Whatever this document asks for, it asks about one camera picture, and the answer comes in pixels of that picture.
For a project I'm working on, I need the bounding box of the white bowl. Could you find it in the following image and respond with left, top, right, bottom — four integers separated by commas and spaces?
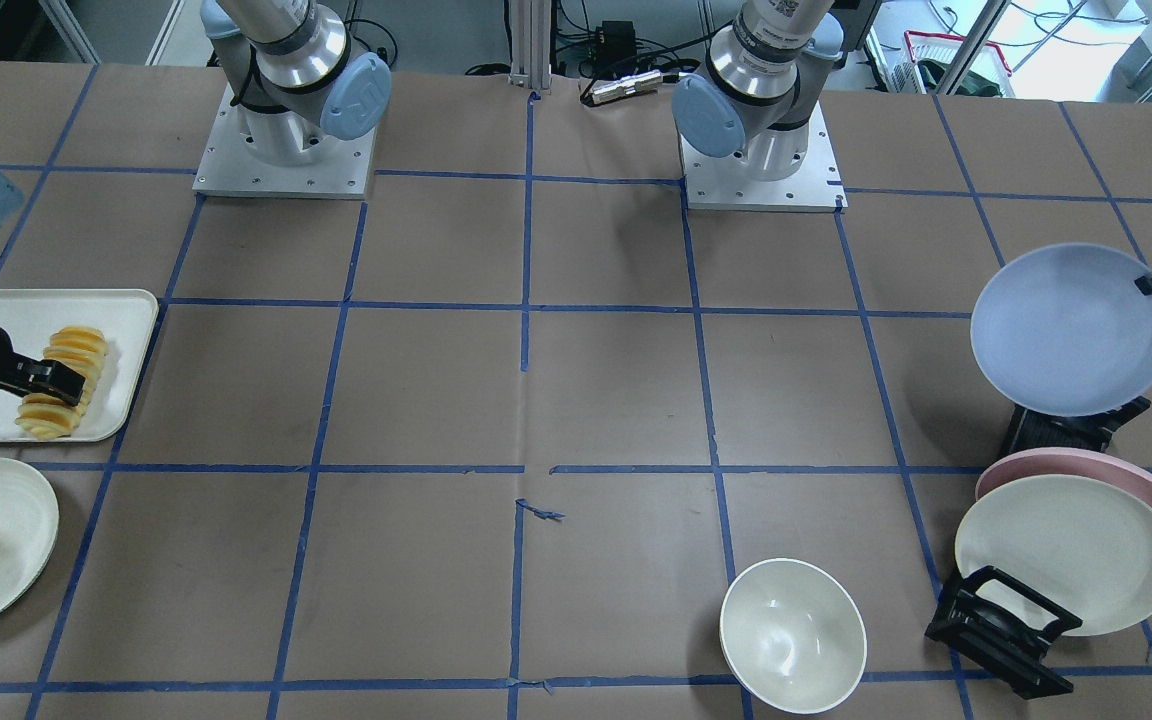
718, 559, 867, 715

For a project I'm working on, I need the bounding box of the blue plate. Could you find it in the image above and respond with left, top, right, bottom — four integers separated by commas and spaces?
970, 243, 1152, 416

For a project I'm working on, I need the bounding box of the pink plate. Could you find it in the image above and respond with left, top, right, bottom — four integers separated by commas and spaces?
973, 447, 1152, 509

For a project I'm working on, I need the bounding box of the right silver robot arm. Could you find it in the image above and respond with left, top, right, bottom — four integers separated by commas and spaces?
0, 1, 392, 441

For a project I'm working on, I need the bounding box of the cream plate in rack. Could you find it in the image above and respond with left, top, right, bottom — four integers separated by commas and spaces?
954, 473, 1152, 635

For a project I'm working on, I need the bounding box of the yellow sliced bread loaf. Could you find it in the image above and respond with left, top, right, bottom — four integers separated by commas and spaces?
15, 325, 109, 441

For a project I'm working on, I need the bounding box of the white rectangular tray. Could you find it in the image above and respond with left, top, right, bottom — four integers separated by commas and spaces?
0, 289, 159, 444

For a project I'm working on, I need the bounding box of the black dish rack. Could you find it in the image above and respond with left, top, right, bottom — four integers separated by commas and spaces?
925, 396, 1151, 700

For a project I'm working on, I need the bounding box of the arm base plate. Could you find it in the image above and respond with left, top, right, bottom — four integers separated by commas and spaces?
679, 105, 849, 213
192, 88, 379, 200

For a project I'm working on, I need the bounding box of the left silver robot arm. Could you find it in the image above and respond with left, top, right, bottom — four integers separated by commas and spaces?
673, 1, 1152, 316

